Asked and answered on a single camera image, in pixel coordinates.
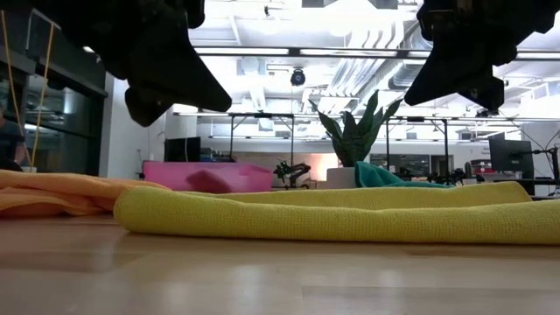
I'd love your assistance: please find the yellow extension cable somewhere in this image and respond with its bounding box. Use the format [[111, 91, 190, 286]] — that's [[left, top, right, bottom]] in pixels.
[[0, 8, 57, 170]]

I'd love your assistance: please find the orange microfiber towel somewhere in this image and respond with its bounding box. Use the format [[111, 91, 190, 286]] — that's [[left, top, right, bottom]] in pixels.
[[0, 169, 172, 219]]

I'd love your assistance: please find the yellow microfiber towel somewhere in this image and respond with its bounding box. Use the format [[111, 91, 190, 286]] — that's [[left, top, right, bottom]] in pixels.
[[113, 181, 560, 245]]

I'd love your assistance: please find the long ceiling light bar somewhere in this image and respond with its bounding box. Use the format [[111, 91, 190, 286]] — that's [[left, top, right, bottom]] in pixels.
[[194, 45, 560, 60]]

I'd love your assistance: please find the person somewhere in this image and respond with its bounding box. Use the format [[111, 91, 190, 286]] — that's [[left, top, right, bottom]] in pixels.
[[0, 108, 27, 172]]

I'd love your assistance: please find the black computer monitor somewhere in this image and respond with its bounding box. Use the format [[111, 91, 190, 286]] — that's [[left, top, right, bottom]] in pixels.
[[488, 138, 536, 179], [164, 136, 201, 163]]

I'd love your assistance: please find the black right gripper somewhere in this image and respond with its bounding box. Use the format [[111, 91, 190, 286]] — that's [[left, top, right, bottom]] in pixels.
[[403, 0, 560, 113]]

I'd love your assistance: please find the teal microfiber towel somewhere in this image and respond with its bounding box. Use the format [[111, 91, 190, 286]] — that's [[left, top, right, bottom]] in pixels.
[[353, 160, 452, 189]]

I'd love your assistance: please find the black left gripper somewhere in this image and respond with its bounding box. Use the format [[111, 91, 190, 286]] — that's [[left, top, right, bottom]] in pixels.
[[100, 0, 232, 128]]

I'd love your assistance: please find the pink plastic bin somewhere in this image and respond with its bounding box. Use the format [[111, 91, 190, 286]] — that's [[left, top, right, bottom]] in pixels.
[[143, 160, 275, 193]]

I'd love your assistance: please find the green snake plant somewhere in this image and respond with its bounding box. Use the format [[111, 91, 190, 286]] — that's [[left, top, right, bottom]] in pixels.
[[308, 89, 403, 169]]

